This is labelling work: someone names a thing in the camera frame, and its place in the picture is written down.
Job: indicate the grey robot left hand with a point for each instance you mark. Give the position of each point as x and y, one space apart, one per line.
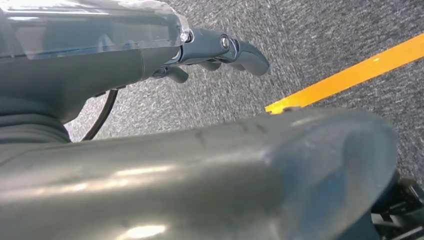
99 73

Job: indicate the yellow floor tape square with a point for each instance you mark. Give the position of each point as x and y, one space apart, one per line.
348 76

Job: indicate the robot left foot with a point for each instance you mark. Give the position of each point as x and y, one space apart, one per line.
400 205

